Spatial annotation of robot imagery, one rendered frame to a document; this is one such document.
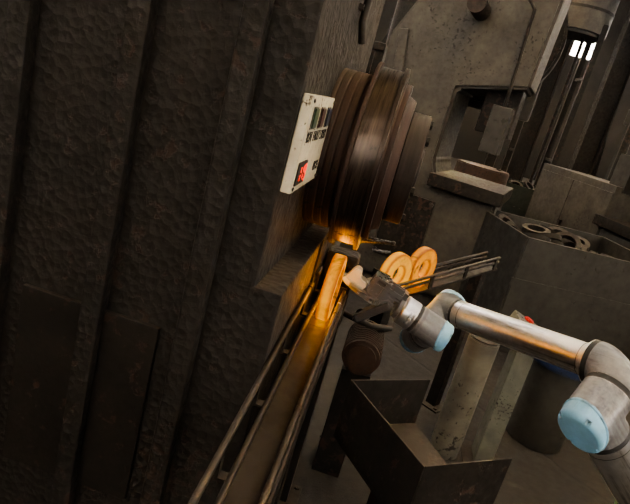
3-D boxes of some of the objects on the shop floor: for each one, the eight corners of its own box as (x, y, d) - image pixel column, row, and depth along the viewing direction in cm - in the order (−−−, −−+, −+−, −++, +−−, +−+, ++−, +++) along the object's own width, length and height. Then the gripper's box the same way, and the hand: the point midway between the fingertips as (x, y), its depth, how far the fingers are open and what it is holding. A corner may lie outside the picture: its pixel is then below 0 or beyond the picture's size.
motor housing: (305, 472, 198) (346, 335, 183) (316, 438, 219) (354, 312, 204) (341, 485, 196) (385, 348, 182) (348, 449, 217) (389, 323, 203)
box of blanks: (484, 349, 352) (529, 231, 330) (444, 298, 430) (478, 200, 409) (631, 380, 367) (683, 269, 346) (567, 325, 446) (606, 232, 425)
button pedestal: (463, 469, 224) (518, 329, 207) (458, 435, 247) (508, 307, 230) (503, 482, 223) (562, 342, 206) (495, 447, 246) (547, 319, 229)
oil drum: (432, 239, 621) (458, 159, 596) (431, 228, 678) (455, 155, 653) (486, 255, 615) (515, 175, 590) (480, 243, 672) (506, 169, 647)
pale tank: (487, 210, 958) (590, -82, 835) (481, 202, 1046) (574, -64, 922) (541, 226, 949) (654, -67, 825) (531, 216, 1037) (631, -50, 913)
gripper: (410, 289, 171) (351, 250, 171) (410, 299, 162) (348, 257, 162) (393, 311, 173) (335, 272, 174) (392, 322, 165) (331, 281, 165)
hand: (340, 275), depth 169 cm, fingers closed
